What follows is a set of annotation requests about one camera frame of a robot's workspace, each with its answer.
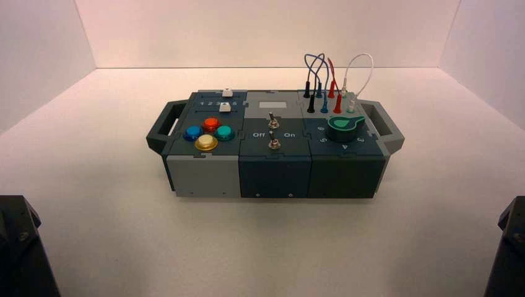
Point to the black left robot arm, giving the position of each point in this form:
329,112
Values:
20,254

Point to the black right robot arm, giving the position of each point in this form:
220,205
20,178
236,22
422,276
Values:
508,254

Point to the grey and teal task box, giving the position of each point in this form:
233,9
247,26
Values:
272,172

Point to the green round push button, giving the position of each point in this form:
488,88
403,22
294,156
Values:
224,132

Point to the white rectangular label window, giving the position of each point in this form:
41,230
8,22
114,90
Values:
270,104

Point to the white slider cap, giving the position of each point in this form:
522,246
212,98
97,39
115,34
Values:
227,92
224,108

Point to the red round push button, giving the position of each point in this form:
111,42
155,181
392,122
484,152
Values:
211,123

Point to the yellow round push button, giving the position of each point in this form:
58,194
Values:
206,143

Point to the blue round push button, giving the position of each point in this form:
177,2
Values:
192,133

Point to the green pointer rotary knob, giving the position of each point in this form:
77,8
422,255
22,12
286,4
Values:
342,129

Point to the metal toggle switch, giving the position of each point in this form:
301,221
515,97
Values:
271,121
274,143

